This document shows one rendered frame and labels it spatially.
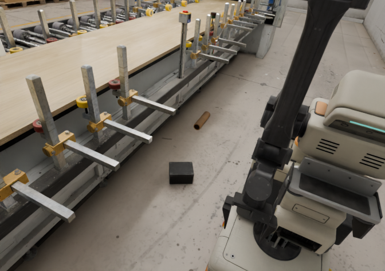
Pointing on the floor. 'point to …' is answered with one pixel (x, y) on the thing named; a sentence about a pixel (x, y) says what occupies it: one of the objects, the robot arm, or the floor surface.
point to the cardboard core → (201, 120)
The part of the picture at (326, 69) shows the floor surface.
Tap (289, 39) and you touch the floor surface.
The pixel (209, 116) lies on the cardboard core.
